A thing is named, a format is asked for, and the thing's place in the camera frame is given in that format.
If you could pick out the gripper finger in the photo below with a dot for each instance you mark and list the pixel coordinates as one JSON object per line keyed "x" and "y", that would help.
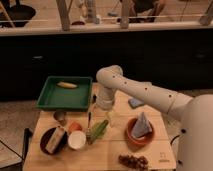
{"x": 94, "y": 98}
{"x": 89, "y": 120}

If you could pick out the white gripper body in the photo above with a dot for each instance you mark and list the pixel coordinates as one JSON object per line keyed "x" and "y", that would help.
{"x": 105, "y": 98}

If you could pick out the green pepper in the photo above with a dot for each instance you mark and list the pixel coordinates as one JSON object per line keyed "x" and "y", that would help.
{"x": 98, "y": 131}

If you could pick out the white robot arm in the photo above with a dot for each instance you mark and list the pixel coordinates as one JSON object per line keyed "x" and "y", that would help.
{"x": 195, "y": 148}

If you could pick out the small metal cup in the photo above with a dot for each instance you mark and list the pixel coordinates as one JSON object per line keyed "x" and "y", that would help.
{"x": 59, "y": 115}

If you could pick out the orange fruit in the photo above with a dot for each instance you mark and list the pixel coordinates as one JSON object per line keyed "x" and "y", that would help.
{"x": 74, "y": 126}

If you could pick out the blue sponge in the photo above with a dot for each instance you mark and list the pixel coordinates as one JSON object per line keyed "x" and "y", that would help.
{"x": 134, "y": 103}

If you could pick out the green plastic tray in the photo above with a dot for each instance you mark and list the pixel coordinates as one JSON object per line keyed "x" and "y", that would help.
{"x": 54, "y": 97}

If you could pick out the sandwich block on plate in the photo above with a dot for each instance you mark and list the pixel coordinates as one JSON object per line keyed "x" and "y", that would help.
{"x": 55, "y": 139}

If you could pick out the yellow banana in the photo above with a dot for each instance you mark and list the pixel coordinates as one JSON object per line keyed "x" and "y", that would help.
{"x": 66, "y": 85}

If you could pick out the dark round plate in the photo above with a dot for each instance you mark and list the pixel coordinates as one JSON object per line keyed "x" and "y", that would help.
{"x": 46, "y": 137}

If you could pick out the grey blue cloth bag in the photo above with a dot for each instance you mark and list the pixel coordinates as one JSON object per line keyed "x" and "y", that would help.
{"x": 141, "y": 127}

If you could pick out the orange clay bowl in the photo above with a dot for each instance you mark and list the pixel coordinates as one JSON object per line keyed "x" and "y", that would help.
{"x": 142, "y": 141}

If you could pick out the bunch of dark grapes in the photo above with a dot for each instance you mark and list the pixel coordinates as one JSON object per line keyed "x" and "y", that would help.
{"x": 130, "y": 161}

